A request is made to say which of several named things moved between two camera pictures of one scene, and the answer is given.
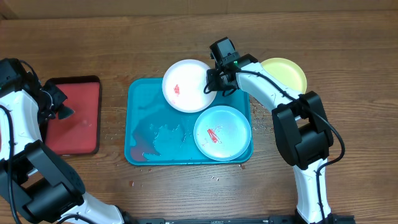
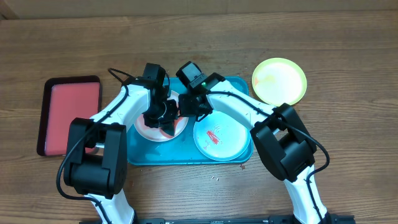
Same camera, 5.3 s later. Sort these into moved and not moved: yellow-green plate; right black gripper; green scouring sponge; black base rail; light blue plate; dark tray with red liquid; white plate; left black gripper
Moved: right black gripper; white plate; left black gripper; green scouring sponge
Not moved: dark tray with red liquid; light blue plate; yellow-green plate; black base rail
